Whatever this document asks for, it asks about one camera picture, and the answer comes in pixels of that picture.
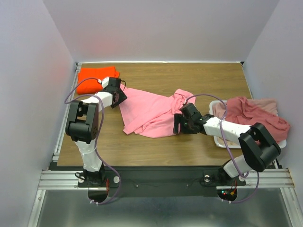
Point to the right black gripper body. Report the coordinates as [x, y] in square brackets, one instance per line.
[178, 123]

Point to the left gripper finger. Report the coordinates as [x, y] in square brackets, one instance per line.
[116, 100]
[121, 96]

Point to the pink t shirt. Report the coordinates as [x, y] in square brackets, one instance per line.
[149, 114]

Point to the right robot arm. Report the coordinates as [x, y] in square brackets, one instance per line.
[259, 149]

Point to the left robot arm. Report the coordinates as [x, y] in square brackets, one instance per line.
[84, 121]

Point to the folded orange t shirt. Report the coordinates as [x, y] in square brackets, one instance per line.
[87, 83]

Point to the pale mauve t shirt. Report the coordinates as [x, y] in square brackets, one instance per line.
[217, 109]

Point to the dark rose t shirt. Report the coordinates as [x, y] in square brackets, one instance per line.
[241, 111]

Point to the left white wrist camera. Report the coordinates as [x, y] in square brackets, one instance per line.
[104, 83]

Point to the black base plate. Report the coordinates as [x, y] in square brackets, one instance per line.
[163, 181]

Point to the aluminium frame rail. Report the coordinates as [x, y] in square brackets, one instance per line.
[175, 162]

